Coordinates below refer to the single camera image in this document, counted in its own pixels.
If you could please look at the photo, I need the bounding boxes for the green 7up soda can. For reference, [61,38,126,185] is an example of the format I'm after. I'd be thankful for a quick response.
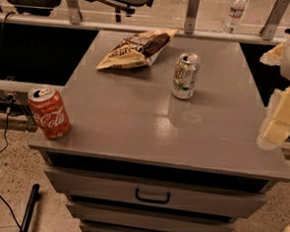
[172,52,201,99]

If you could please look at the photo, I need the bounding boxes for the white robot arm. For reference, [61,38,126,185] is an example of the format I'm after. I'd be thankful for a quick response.
[257,37,290,150]

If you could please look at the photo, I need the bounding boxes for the metal glass railing frame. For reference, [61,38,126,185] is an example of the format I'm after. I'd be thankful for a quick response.
[0,0,290,45]

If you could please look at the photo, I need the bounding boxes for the black floor stand leg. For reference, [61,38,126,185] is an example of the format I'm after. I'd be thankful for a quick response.
[19,183,40,232]

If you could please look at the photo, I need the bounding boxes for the black power cable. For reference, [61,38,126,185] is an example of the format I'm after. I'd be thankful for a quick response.
[0,10,37,230]

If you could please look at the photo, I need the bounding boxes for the brown chip bag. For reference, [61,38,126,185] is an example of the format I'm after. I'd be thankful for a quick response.
[96,29,178,70]

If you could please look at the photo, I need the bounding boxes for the grey drawer cabinet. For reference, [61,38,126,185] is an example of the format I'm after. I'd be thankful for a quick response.
[30,30,290,232]

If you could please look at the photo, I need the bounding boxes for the red Coca-Cola can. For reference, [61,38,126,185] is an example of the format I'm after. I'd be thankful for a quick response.
[28,86,71,140]

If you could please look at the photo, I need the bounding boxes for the clear plastic water bottle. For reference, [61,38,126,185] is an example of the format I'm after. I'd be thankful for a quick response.
[223,0,248,34]

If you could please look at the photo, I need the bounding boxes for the black drawer handle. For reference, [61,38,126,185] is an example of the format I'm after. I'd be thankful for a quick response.
[134,189,171,204]

